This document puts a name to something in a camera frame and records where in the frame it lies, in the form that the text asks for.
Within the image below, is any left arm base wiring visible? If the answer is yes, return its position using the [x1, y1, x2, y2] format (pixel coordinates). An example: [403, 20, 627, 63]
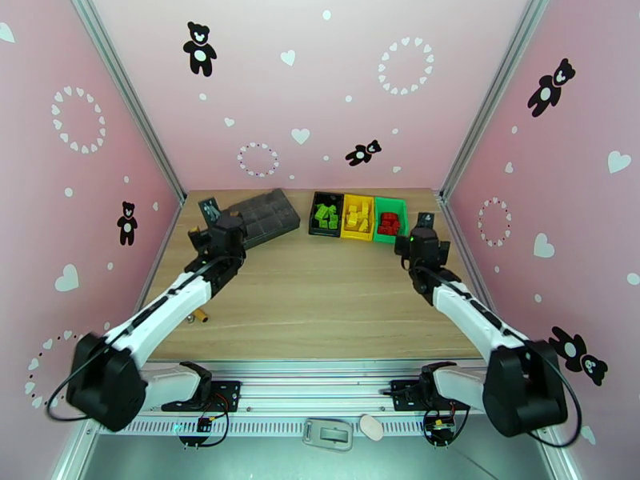
[177, 393, 230, 450]

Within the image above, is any right arm base wiring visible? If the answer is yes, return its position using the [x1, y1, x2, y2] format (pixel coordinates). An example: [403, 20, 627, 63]
[422, 399, 470, 450]

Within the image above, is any green storage bin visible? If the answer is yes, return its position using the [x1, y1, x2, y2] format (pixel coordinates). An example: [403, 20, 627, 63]
[373, 195, 410, 245]

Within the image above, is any dark compartment organizer case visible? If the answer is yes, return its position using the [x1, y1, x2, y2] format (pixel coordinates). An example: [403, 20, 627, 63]
[219, 188, 302, 248]

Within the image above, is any yellow storage bin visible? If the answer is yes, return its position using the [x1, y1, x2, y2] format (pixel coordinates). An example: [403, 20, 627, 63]
[341, 194, 376, 242]

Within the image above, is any black storage bin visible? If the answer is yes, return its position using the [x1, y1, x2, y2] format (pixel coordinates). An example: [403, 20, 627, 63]
[308, 191, 346, 238]

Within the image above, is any beige oval pad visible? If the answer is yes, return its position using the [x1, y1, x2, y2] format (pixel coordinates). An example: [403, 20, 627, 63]
[358, 414, 385, 442]

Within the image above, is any slotted metal grille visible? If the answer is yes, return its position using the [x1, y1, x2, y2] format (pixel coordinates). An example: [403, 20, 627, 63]
[94, 415, 543, 438]

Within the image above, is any black bear wall sticker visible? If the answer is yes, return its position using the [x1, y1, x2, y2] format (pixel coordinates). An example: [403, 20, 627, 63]
[527, 57, 577, 118]
[345, 139, 382, 168]
[579, 354, 610, 387]
[549, 326, 587, 372]
[182, 22, 218, 77]
[117, 201, 139, 246]

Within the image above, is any aluminium frame post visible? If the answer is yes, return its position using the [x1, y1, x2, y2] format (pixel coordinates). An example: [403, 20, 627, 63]
[67, 0, 187, 207]
[438, 0, 552, 202]

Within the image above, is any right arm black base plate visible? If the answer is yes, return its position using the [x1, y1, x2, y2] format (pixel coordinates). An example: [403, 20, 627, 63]
[390, 379, 471, 413]

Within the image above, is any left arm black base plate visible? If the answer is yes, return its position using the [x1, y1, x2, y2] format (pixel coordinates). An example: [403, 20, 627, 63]
[161, 379, 242, 413]

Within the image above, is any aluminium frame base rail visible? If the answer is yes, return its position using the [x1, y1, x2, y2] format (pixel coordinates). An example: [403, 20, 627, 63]
[79, 359, 554, 416]

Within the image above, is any grey metal handle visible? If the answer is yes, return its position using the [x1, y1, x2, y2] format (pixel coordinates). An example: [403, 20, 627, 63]
[302, 417, 355, 454]

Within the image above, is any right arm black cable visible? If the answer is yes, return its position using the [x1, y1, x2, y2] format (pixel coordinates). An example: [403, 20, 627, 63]
[530, 343, 584, 448]

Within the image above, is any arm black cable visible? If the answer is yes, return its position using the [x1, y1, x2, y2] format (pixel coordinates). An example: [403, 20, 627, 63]
[530, 343, 584, 448]
[46, 338, 109, 423]

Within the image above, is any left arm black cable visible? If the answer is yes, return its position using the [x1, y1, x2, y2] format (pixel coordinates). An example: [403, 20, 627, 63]
[46, 338, 109, 423]

